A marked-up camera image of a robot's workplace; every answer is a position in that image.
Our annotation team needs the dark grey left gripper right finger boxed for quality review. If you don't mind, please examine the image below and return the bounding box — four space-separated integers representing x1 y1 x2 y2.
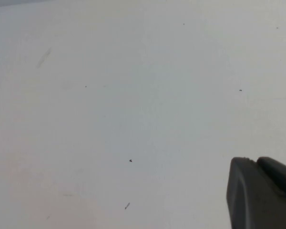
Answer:
255 156 286 198

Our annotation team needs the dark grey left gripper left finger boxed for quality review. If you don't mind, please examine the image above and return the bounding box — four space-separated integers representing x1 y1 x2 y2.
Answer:
226 156 286 229

